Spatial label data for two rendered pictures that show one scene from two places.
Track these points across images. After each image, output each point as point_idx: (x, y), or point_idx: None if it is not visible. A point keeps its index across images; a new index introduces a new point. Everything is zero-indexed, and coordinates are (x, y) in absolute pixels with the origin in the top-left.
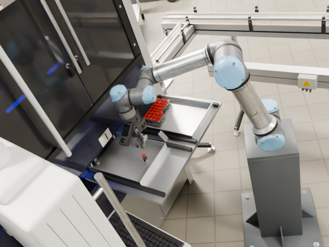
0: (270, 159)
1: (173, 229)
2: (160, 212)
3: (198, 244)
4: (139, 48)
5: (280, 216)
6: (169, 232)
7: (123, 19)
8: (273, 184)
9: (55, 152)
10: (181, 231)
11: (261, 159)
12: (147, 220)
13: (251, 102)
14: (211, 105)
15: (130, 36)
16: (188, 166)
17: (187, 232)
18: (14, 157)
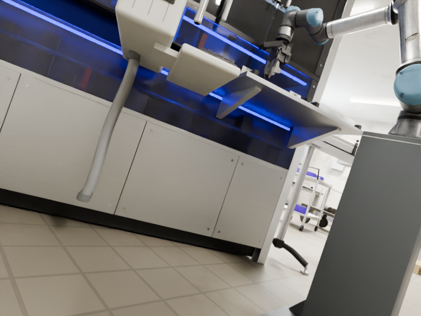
0: (396, 141)
1: (205, 255)
2: (213, 222)
3: (213, 274)
4: (322, 73)
5: (352, 289)
6: (198, 252)
7: (327, 41)
8: (378, 197)
9: (217, 19)
10: (210, 261)
11: (382, 137)
12: (198, 200)
13: (416, 17)
14: (353, 121)
15: (322, 57)
16: (272, 239)
17: (215, 265)
18: None
